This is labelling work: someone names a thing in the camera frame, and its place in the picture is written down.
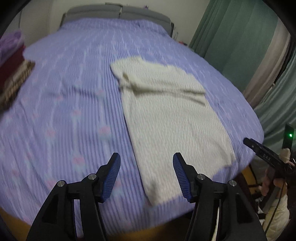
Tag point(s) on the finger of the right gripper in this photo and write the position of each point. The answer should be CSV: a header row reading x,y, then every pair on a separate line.
x,y
253,145

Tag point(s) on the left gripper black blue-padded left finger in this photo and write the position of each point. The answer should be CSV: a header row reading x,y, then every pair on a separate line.
x,y
56,218

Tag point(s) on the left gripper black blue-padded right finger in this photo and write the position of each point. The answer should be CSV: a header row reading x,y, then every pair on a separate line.
x,y
221,212

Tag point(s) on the cream polka dot shirt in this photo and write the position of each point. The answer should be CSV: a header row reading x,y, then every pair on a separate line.
x,y
166,112

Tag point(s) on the stack of folded clothes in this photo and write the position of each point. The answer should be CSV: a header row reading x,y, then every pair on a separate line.
x,y
15,69

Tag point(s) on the person's right hand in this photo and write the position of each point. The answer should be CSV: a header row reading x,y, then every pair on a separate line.
x,y
280,183

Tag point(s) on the black box with green light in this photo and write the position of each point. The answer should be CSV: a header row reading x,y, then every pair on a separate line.
x,y
288,137

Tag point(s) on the green curtain at right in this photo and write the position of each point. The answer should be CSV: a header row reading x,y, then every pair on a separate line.
x,y
278,108

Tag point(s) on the green curtain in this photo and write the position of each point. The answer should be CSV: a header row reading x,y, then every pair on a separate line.
x,y
234,36
278,108

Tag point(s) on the beige curtain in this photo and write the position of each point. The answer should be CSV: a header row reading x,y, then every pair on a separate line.
x,y
270,66

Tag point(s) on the purple floral bed cover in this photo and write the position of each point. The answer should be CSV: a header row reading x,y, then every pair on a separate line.
x,y
67,120

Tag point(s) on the grey upholstered headboard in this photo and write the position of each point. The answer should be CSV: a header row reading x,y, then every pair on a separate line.
x,y
117,11

